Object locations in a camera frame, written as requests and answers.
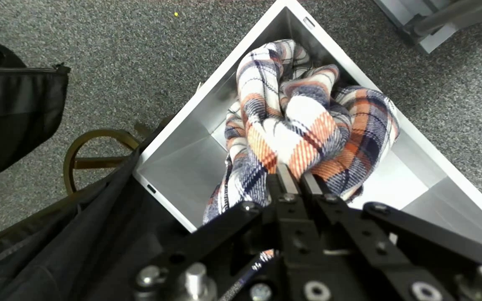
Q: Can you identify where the black hanging coat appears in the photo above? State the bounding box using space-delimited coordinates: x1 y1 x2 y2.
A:
0 152 197 301

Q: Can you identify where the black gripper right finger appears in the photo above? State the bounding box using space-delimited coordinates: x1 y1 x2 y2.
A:
303 174 323 195

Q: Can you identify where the red white plaid flannel shirt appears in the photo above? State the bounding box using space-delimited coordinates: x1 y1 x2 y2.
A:
202 38 400 222

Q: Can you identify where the dark green jacket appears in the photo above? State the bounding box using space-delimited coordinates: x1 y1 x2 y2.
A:
0 43 70 172

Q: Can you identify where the grey plastic storage container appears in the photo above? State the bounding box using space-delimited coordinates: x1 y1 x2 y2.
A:
134 0 482 242

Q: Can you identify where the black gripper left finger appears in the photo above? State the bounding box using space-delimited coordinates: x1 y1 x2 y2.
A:
277 164 298 202

